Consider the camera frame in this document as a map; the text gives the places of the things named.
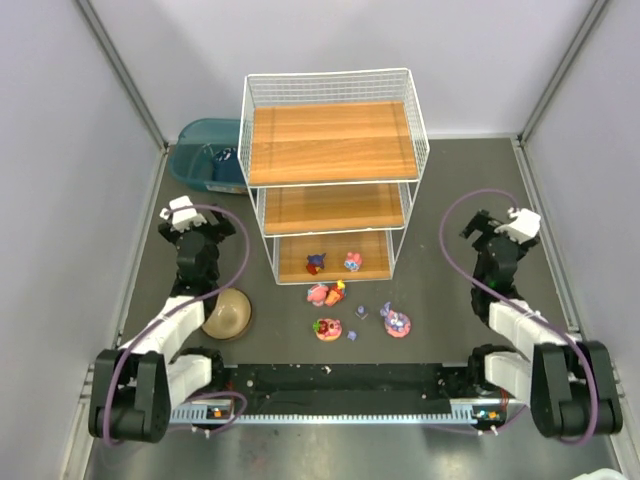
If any purple bunny pink donut toy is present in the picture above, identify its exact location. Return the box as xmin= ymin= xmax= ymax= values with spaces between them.
xmin=380 ymin=302 xmax=412 ymax=338

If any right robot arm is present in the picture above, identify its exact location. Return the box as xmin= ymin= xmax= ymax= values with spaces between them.
xmin=460 ymin=208 xmax=623 ymax=439

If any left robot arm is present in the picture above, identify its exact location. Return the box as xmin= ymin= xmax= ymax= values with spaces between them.
xmin=88 ymin=196 xmax=247 ymax=446

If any pink melody toy on shelf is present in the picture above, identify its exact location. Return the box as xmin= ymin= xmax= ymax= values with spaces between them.
xmin=344 ymin=252 xmax=363 ymax=272

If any teal plastic bin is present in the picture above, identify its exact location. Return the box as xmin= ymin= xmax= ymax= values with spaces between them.
xmin=168 ymin=118 xmax=248 ymax=195

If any dark blue object in bin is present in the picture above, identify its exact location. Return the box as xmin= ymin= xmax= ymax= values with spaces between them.
xmin=213 ymin=147 xmax=238 ymax=164

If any tan overturned bowl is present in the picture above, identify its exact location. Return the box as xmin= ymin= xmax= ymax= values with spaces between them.
xmin=201 ymin=288 xmax=252 ymax=341

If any blue stitch toy figure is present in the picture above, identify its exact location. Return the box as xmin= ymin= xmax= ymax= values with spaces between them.
xmin=306 ymin=253 xmax=326 ymax=275

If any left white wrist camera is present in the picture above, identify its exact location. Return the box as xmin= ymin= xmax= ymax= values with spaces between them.
xmin=159 ymin=195 xmax=207 ymax=233

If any white wire wooden shelf rack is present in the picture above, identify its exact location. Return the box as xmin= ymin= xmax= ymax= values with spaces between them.
xmin=238 ymin=68 xmax=430 ymax=285

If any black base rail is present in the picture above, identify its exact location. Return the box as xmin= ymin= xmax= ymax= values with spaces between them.
xmin=214 ymin=363 xmax=477 ymax=416

